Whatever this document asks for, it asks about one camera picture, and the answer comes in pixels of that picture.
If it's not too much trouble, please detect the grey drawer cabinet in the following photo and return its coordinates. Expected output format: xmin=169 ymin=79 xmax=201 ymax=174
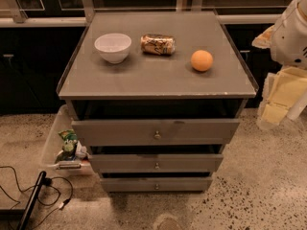
xmin=58 ymin=11 xmax=257 ymax=180

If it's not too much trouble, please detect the crushed brown soda can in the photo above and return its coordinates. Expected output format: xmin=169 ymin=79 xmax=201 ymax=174
xmin=140 ymin=34 xmax=176 ymax=56

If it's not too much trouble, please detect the grey bottom drawer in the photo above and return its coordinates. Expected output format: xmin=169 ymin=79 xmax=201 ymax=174
xmin=101 ymin=177 xmax=212 ymax=192

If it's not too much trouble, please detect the clear plastic storage bin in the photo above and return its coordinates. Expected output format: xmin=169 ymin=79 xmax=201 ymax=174
xmin=40 ymin=105 xmax=94 ymax=176

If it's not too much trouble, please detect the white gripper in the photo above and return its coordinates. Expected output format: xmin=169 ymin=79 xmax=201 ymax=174
xmin=251 ymin=0 xmax=307 ymax=129

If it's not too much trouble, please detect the black cable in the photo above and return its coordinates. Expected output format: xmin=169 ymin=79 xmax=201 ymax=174
xmin=0 ymin=165 xmax=75 ymax=230

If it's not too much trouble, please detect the white ceramic bowl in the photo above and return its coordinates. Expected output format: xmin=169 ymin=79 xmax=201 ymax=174
xmin=94 ymin=34 xmax=131 ymax=64

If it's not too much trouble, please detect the grey drawer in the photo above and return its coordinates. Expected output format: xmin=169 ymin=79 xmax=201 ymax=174
xmin=89 ymin=154 xmax=223 ymax=173
xmin=72 ymin=119 xmax=239 ymax=146
xmin=101 ymin=177 xmax=212 ymax=192

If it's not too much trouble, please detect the grey top drawer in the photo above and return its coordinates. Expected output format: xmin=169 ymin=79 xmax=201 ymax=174
xmin=72 ymin=119 xmax=239 ymax=146

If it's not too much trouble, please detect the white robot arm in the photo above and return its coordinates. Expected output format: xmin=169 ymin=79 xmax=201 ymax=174
xmin=252 ymin=0 xmax=307 ymax=129

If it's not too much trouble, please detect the orange fruit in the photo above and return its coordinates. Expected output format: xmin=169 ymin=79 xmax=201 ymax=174
xmin=191 ymin=50 xmax=213 ymax=72

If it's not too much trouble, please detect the black flat bar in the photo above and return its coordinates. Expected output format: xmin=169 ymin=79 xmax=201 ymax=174
xmin=16 ymin=171 xmax=46 ymax=230

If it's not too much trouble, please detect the green snack bag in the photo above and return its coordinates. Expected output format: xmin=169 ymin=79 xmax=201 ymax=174
xmin=56 ymin=129 xmax=78 ymax=163

